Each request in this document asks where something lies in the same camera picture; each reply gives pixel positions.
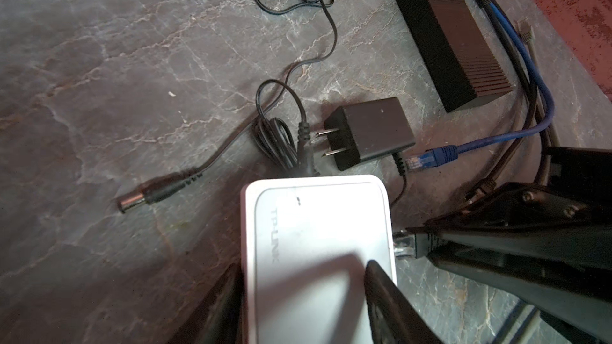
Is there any blue ethernet cable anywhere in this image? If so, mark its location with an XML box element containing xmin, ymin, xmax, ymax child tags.
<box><xmin>405</xmin><ymin>0</ymin><xmax>556</xmax><ymax>173</ymax></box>

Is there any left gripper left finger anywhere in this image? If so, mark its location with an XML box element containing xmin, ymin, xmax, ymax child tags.
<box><xmin>167</xmin><ymin>264</ymin><xmax>244</xmax><ymax>343</ymax></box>

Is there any black ethernet cable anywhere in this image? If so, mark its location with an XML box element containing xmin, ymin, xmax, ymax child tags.
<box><xmin>393</xmin><ymin>0</ymin><xmax>556</xmax><ymax>259</ymax></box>

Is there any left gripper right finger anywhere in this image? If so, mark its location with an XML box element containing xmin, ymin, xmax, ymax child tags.
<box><xmin>364</xmin><ymin>261</ymin><xmax>441</xmax><ymax>343</ymax></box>

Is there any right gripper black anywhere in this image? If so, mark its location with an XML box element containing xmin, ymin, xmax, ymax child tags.
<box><xmin>425</xmin><ymin>147</ymin><xmax>611</xmax><ymax>342</ymax></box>

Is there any black rectangular box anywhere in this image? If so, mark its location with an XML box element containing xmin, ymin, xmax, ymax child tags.
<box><xmin>395</xmin><ymin>0</ymin><xmax>513</xmax><ymax>112</ymax></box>

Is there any black power adapter with cord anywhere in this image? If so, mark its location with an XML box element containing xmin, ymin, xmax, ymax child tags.
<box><xmin>116</xmin><ymin>0</ymin><xmax>414</xmax><ymax>213</ymax></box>

